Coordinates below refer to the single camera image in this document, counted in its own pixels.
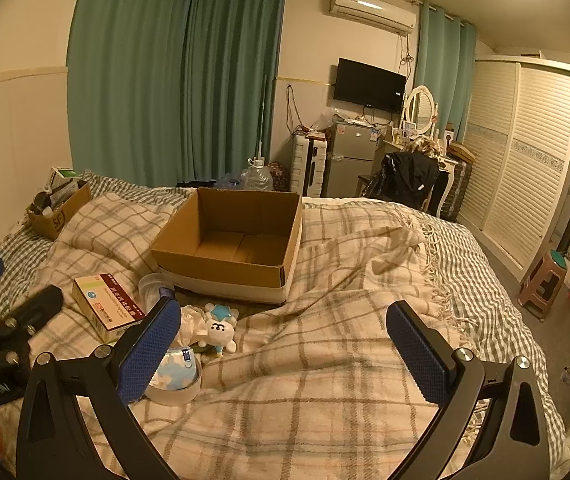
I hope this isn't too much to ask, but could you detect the medicine box red white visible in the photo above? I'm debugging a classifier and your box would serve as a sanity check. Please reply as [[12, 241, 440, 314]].
[[71, 273, 145, 344]]

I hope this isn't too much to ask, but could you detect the clear plastic jar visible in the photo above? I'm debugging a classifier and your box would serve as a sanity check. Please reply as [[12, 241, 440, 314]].
[[138, 273, 175, 314]]

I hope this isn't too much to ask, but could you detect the wide tape roll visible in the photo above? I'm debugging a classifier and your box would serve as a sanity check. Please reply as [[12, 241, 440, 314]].
[[145, 347, 201, 406]]

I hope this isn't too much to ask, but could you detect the white blue plush toy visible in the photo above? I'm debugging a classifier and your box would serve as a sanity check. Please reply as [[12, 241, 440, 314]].
[[196, 304, 238, 356]]

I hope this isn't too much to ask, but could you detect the small SF cardboard box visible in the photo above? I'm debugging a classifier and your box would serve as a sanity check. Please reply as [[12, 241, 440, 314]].
[[27, 182, 92, 240]]

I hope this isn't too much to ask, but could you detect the large open cardboard box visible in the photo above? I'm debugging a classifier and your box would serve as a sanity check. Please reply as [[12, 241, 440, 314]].
[[151, 188, 303, 306]]

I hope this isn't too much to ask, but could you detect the plaid beige blanket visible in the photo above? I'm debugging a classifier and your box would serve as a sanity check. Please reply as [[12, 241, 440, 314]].
[[0, 192, 497, 480]]

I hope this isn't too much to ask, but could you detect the large water bottle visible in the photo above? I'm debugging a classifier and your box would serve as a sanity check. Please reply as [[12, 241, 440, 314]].
[[241, 157, 273, 191]]

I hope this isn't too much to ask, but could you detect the white louvered wardrobe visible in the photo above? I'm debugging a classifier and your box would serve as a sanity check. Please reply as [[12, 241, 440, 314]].
[[459, 56, 570, 280]]

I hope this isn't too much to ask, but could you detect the green curtain left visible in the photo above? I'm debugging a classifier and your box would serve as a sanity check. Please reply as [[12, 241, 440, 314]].
[[67, 0, 285, 186]]

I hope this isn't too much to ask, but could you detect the green curtain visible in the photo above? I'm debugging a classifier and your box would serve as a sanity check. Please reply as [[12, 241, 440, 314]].
[[414, 1, 477, 139], [67, 0, 285, 186]]

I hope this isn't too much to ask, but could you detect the black jacket on chair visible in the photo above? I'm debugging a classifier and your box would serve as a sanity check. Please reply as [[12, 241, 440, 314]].
[[363, 152, 439, 209]]

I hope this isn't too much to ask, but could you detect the white suitcase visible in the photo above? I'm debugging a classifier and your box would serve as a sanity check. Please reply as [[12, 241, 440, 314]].
[[289, 136, 327, 198]]

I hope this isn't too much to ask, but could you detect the grey mini fridge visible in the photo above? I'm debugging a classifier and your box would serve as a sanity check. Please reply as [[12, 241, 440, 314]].
[[323, 122, 381, 198]]

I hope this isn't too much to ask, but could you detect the white oval vanity mirror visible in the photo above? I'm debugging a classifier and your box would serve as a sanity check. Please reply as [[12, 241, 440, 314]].
[[401, 84, 438, 139]]

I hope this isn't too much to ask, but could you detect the green curtain right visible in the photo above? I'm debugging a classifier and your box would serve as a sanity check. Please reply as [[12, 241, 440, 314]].
[[414, 1, 477, 139]]

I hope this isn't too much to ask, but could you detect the white air conditioner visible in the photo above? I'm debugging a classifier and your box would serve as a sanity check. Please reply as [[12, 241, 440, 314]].
[[329, 0, 417, 36]]

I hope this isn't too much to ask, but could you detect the black wall television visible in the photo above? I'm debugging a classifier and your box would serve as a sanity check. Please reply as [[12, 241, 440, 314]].
[[333, 58, 407, 114]]

